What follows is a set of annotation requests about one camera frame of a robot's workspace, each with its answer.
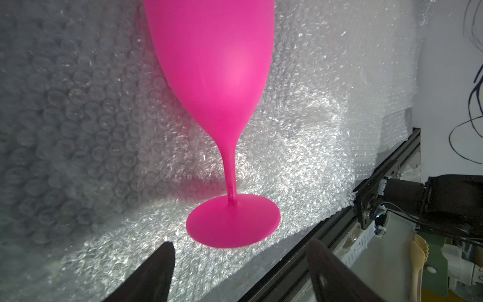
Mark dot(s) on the bubble wrap of pink glass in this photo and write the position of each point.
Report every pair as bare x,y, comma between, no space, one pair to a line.
101,164

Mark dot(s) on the pink glass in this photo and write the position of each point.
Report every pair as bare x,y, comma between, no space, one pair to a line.
216,58

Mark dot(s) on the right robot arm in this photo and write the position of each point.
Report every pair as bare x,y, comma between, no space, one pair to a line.
449,204

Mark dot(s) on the white slotted cable duct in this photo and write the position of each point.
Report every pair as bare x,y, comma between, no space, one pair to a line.
357,241

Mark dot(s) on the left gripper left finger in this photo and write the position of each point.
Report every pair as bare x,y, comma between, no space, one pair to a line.
152,280

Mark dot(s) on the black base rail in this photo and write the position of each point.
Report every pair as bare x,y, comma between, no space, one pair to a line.
291,275

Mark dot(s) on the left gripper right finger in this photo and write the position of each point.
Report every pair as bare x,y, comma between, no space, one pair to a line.
332,280

